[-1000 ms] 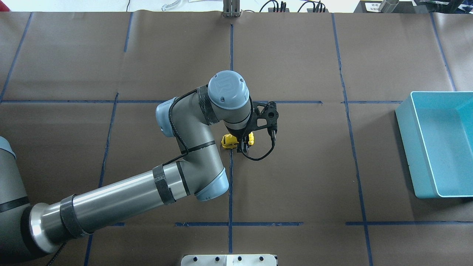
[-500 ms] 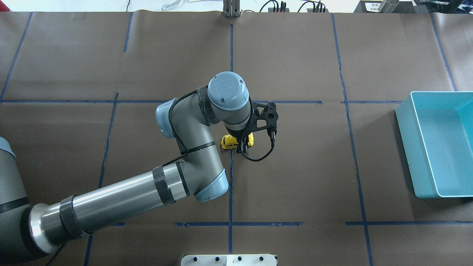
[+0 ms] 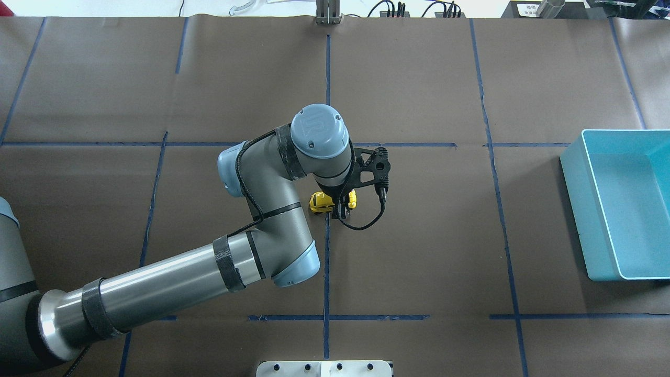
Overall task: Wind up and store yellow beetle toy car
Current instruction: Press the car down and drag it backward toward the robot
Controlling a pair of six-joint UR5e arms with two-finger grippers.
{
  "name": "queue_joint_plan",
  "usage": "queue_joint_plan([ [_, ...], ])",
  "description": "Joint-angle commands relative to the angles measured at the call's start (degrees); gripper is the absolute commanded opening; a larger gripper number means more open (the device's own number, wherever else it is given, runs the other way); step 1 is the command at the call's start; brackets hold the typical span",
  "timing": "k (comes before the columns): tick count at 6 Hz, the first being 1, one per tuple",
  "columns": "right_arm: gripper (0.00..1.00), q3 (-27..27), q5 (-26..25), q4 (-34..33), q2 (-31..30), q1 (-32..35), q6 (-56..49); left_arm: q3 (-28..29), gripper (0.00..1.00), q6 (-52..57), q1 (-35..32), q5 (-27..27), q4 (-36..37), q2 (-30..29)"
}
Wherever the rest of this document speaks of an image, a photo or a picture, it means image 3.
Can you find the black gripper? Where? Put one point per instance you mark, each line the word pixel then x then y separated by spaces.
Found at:
pixel 335 196

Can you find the yellow beetle toy car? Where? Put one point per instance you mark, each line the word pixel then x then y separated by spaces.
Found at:
pixel 321 203

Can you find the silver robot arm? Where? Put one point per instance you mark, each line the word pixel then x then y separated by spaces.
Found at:
pixel 45 330

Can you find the turquoise plastic bin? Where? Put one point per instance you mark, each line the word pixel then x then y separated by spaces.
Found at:
pixel 618 186

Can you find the silver metal cup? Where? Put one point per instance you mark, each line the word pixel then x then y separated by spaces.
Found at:
pixel 549 9

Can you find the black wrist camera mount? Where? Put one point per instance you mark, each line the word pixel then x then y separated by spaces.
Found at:
pixel 369 167

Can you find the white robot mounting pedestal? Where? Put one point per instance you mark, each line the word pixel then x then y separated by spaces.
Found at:
pixel 326 368

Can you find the aluminium frame post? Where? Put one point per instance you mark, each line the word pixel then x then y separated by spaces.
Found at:
pixel 328 12

